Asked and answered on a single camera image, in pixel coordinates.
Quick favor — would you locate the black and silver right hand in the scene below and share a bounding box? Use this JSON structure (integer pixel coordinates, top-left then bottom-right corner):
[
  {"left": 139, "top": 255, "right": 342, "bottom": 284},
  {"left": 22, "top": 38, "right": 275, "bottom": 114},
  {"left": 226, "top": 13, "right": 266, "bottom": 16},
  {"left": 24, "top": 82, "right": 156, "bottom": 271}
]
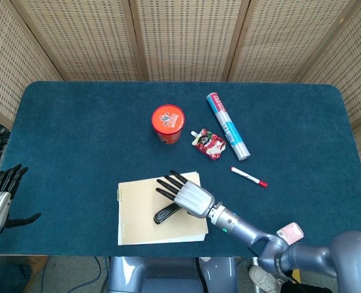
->
[{"left": 156, "top": 170, "right": 216, "bottom": 219}]

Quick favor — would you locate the black stapler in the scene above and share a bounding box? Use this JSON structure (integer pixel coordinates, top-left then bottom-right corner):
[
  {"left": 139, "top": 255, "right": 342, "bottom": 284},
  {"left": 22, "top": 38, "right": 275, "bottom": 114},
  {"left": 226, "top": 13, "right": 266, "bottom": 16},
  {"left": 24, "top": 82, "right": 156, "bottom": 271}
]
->
[{"left": 153, "top": 203, "right": 188, "bottom": 226}]

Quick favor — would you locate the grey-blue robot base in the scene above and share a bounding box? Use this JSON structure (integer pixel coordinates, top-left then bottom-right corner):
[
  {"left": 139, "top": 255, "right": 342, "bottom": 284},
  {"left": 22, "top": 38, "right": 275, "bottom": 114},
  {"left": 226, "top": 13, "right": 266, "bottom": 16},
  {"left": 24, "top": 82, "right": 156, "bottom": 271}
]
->
[{"left": 106, "top": 256, "right": 239, "bottom": 293}]

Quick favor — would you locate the beige paper stack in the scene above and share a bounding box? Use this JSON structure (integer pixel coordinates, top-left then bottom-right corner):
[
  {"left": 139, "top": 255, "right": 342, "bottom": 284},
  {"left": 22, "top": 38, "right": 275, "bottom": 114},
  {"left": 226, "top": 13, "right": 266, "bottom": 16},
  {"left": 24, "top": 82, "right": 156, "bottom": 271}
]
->
[{"left": 116, "top": 171, "right": 209, "bottom": 246}]

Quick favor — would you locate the red spouted drink pouch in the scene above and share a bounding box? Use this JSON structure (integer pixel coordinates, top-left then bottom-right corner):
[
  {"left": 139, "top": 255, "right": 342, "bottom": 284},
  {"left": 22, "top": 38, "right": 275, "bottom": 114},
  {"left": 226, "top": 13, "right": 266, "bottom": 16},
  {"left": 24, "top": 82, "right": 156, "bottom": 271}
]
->
[{"left": 190, "top": 128, "right": 227, "bottom": 161}]

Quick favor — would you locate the red and white marker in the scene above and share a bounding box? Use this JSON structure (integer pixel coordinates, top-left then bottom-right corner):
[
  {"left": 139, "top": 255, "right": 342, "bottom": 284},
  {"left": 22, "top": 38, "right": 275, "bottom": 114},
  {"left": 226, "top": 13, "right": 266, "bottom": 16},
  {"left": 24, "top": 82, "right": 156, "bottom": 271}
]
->
[{"left": 230, "top": 166, "right": 269, "bottom": 188}]

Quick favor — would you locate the plastic bag roll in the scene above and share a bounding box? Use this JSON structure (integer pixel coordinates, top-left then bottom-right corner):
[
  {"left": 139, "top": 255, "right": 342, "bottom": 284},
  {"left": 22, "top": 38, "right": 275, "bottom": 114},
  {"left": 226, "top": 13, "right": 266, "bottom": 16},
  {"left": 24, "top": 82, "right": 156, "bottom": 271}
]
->
[{"left": 206, "top": 92, "right": 251, "bottom": 161}]

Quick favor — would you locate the orange round snack canister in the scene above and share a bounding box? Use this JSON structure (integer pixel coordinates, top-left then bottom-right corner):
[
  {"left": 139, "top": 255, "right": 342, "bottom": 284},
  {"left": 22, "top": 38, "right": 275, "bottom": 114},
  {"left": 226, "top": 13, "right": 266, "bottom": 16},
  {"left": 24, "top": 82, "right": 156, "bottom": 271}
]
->
[{"left": 151, "top": 104, "right": 186, "bottom": 145}]

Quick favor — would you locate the dark blue table mat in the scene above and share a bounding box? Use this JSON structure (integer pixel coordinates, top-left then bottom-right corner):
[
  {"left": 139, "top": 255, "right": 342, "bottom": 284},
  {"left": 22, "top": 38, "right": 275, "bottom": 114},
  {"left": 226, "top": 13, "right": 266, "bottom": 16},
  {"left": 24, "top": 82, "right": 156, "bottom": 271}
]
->
[{"left": 0, "top": 81, "right": 361, "bottom": 259}]

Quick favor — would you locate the pink tissue pack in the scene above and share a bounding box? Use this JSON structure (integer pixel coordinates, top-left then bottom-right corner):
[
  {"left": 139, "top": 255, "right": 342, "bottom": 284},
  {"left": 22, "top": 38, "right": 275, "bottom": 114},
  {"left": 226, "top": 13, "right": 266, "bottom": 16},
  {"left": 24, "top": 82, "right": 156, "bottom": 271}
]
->
[{"left": 275, "top": 222, "right": 305, "bottom": 245}]

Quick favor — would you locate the white shoe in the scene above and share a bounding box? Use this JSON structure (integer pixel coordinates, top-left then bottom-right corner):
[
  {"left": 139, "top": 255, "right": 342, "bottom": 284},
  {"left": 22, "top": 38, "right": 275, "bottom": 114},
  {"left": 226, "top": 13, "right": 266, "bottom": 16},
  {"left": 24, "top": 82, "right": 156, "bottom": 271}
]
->
[{"left": 248, "top": 264, "right": 284, "bottom": 293}]

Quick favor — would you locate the black fabric item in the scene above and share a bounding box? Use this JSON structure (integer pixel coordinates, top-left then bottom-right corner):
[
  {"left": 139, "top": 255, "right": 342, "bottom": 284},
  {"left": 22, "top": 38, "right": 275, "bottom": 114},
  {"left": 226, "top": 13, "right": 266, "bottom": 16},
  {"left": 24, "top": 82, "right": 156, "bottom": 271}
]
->
[{"left": 279, "top": 278, "right": 334, "bottom": 293}]

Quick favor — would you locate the woven folding screen panel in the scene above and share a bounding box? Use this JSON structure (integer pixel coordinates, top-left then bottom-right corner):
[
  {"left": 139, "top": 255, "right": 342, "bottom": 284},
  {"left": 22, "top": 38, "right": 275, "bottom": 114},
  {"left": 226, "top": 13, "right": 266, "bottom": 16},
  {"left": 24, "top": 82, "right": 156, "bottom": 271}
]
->
[
  {"left": 297, "top": 0, "right": 361, "bottom": 131},
  {"left": 10, "top": 0, "right": 146, "bottom": 82},
  {"left": 227, "top": 0, "right": 360, "bottom": 83},
  {"left": 129, "top": 0, "right": 250, "bottom": 82},
  {"left": 0, "top": 0, "right": 64, "bottom": 131}
]

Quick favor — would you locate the blue floor cable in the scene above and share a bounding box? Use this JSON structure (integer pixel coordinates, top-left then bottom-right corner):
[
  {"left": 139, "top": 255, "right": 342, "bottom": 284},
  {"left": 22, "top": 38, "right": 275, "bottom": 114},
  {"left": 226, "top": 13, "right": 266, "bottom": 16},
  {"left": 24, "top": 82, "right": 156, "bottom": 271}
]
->
[{"left": 39, "top": 256, "right": 111, "bottom": 293}]

